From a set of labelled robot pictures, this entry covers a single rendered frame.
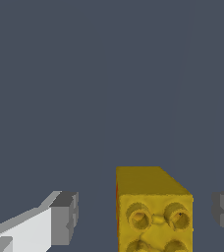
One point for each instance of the yellow toy building brick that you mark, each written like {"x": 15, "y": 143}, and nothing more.
{"x": 153, "y": 203}

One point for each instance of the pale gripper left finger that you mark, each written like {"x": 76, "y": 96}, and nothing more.
{"x": 35, "y": 226}

